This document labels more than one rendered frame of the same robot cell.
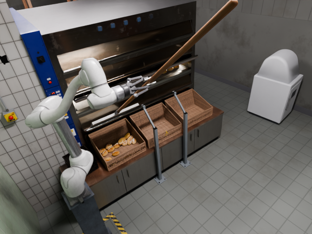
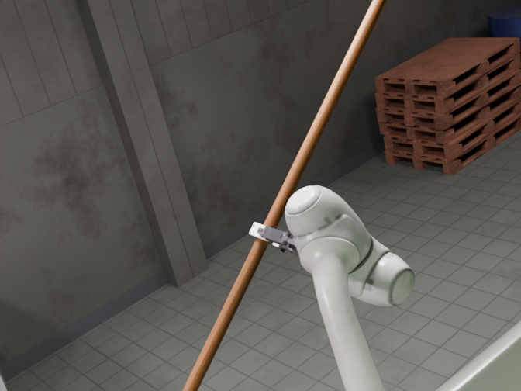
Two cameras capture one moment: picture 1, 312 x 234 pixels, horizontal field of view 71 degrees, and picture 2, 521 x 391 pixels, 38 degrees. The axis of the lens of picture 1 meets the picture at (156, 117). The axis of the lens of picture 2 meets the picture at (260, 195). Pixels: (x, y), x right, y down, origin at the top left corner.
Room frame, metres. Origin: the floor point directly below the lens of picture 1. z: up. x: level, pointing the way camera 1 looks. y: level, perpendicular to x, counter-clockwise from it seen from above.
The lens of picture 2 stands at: (1.29, 1.53, 2.69)
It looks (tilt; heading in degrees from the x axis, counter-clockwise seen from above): 23 degrees down; 270
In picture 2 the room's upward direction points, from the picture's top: 14 degrees counter-clockwise
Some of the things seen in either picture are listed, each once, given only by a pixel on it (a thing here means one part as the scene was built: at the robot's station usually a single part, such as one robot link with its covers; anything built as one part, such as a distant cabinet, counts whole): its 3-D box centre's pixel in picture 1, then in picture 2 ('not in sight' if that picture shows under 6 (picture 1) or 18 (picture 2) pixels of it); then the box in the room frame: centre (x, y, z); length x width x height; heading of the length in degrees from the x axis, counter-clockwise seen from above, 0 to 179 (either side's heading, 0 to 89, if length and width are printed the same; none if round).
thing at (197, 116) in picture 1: (188, 107); not in sight; (2.76, -0.51, 0.72); 0.56 x 0.49 x 0.28; 121
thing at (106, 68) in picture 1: (137, 62); not in sight; (2.66, 0.16, 1.54); 1.79 x 0.11 x 0.19; 122
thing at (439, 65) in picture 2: not in sight; (450, 101); (-0.59, -4.87, 0.41); 1.21 x 0.79 x 0.82; 36
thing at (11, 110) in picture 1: (10, 115); not in sight; (1.83, 1.41, 1.46); 0.10 x 0.07 x 0.10; 122
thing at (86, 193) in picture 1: (77, 193); not in sight; (1.18, 0.73, 1.03); 0.22 x 0.18 x 0.06; 36
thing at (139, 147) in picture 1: (117, 142); not in sight; (2.12, 0.52, 0.72); 0.56 x 0.49 x 0.28; 123
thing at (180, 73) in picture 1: (140, 88); not in sight; (2.68, 0.18, 1.16); 1.80 x 0.06 x 0.04; 122
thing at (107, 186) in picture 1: (152, 150); not in sight; (2.36, 0.11, 0.29); 2.42 x 0.56 x 0.58; 122
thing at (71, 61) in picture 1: (135, 42); not in sight; (2.66, 0.16, 1.80); 1.79 x 0.11 x 0.19; 122
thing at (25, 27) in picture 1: (48, 95); not in sight; (2.89, 1.55, 1.08); 1.93 x 0.16 x 2.15; 32
